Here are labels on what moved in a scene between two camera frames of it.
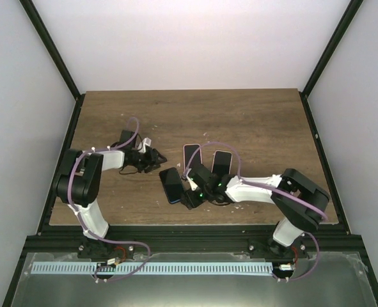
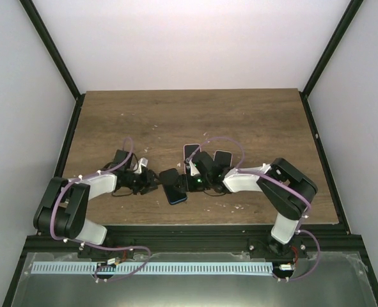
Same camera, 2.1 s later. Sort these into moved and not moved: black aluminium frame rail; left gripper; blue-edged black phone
Moved: left gripper
Not moved: blue-edged black phone; black aluminium frame rail
